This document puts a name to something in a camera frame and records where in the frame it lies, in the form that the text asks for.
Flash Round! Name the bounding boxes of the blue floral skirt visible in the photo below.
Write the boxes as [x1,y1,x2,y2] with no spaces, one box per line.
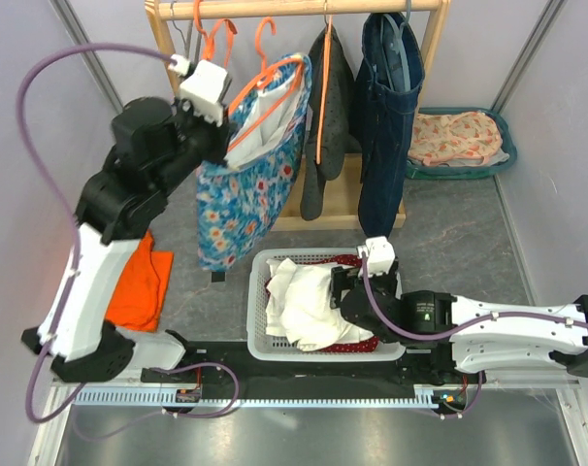
[196,53,312,272]

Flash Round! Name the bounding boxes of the white plastic laundry basket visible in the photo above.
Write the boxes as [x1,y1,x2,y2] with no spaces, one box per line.
[246,248,406,363]

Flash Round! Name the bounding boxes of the wooden clothes rack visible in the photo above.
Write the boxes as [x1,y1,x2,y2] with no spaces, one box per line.
[145,0,450,231]

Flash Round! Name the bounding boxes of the dark denim garment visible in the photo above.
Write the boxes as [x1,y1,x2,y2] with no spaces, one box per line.
[349,13,425,237]

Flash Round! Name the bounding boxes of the black square floor marker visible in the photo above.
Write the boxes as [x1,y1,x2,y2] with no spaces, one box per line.
[211,272,226,283]

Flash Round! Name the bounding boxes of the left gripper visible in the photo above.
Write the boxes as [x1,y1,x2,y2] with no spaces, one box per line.
[153,95,239,199]

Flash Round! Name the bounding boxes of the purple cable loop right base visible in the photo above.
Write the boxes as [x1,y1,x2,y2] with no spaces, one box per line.
[415,372,486,420]

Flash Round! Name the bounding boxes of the orange hanger of grey garment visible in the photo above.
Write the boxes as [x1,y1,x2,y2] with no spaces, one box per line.
[315,1,333,165]

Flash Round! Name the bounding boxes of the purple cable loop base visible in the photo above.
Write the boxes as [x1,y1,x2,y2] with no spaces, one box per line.
[415,372,486,420]
[70,359,244,441]

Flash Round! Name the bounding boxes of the blue-grey hanger of denim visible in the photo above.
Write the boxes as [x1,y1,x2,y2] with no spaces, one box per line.
[379,0,412,92]

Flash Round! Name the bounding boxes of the slotted cable duct rail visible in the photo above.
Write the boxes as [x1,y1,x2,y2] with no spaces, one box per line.
[74,386,441,409]

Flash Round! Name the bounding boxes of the orange hanger of blouse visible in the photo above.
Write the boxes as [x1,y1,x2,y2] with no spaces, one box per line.
[192,0,238,69]

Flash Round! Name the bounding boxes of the pink patterned clothes in tub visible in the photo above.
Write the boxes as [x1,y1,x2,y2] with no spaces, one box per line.
[408,111,509,168]

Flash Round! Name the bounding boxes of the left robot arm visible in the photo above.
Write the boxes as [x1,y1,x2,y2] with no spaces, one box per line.
[21,97,230,383]

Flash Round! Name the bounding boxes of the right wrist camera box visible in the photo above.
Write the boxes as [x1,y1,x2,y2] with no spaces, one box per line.
[356,236,396,277]

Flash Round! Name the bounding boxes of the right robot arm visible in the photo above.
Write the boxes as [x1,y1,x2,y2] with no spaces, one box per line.
[329,266,588,383]

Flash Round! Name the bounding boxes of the green laundry tub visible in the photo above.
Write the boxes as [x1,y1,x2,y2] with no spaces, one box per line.
[407,108,517,180]

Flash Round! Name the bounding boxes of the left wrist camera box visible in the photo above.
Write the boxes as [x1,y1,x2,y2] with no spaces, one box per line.
[179,60,231,127]

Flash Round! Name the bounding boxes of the red polka dot skirt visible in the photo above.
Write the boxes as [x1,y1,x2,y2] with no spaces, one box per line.
[264,252,380,354]

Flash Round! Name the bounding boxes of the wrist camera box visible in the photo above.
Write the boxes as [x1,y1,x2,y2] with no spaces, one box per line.
[179,60,231,127]
[356,236,396,277]

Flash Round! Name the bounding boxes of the orange cloth on floor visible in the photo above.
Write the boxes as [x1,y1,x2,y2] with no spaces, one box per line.
[105,231,174,333]

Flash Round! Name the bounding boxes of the orange hanger of floral skirt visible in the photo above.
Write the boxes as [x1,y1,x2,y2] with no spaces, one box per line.
[227,17,305,164]

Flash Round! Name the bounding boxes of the white blouse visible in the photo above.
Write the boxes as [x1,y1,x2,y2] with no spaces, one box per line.
[265,254,378,352]

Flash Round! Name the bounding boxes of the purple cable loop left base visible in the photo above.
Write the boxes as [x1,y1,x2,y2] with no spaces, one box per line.
[70,359,244,441]

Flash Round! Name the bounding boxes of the grey dotted garment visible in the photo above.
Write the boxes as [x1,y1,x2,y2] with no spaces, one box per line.
[300,30,354,221]

